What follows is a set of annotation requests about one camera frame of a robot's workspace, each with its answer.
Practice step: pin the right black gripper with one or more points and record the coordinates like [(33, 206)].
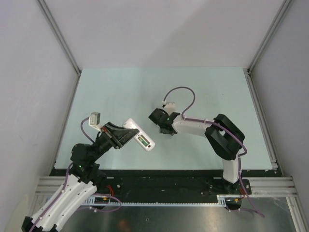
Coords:
[(161, 131)]

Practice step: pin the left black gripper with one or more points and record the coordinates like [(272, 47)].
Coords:
[(107, 132)]

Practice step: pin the green AAA battery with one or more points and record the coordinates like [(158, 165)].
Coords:
[(143, 140)]

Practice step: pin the white remote control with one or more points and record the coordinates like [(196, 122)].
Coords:
[(131, 124)]

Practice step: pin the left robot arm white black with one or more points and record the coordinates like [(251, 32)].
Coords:
[(83, 178)]

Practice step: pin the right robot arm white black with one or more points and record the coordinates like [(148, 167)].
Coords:
[(224, 136)]

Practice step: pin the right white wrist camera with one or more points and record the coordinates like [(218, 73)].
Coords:
[(169, 107)]

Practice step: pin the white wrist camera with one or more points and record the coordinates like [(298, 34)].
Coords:
[(169, 107), (94, 120)]

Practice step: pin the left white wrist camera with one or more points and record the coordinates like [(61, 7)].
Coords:
[(94, 120)]

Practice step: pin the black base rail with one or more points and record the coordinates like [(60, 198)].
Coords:
[(180, 186)]

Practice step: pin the grey slotted cable duct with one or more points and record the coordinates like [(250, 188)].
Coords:
[(218, 201)]

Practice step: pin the left aluminium frame post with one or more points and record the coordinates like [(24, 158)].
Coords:
[(58, 35)]

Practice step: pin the aluminium frame post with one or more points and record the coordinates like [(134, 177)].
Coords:
[(274, 26), (58, 35)]

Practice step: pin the right aluminium frame post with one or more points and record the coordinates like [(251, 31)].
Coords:
[(274, 26)]

